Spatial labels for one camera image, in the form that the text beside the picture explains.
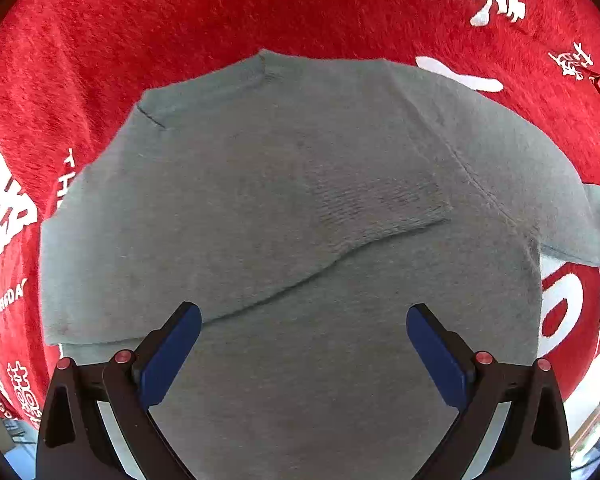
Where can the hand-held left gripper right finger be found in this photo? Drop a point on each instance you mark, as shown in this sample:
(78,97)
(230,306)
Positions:
(435,350)

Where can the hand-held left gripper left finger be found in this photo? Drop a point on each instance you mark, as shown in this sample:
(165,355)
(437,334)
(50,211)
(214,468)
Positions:
(172,350)

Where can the grey knitted sweater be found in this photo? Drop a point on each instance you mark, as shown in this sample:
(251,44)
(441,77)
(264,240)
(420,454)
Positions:
(280,185)

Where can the red printed blanket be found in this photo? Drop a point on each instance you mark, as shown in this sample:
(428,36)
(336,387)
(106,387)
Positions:
(230,10)

